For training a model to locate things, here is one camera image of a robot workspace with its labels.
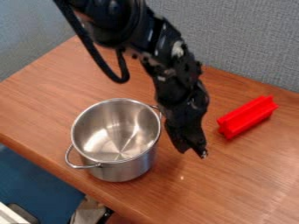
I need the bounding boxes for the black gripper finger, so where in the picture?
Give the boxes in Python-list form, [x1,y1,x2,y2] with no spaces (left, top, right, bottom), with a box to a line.
[190,123,209,159]
[165,122,190,153]

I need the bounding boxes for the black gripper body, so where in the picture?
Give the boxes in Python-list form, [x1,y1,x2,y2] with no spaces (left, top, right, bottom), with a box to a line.
[154,78,210,137]

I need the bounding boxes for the red plastic block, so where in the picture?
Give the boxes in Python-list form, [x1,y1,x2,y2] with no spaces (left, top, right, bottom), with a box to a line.
[218,95,278,139]

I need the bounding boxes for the stainless steel pot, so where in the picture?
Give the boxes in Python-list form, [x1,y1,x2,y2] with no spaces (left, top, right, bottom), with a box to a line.
[66,98,163,182]

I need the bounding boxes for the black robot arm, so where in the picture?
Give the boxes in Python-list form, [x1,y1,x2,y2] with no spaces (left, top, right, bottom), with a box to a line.
[66,0,210,158]

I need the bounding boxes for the white object bottom left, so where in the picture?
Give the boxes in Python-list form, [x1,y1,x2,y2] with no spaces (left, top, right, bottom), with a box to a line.
[0,202,25,224]

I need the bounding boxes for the grey cloth under table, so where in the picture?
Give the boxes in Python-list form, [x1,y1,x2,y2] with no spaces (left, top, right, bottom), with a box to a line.
[70,195,107,224]

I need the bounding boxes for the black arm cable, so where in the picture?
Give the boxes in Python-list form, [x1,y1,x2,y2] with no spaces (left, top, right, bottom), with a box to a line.
[53,0,131,84]

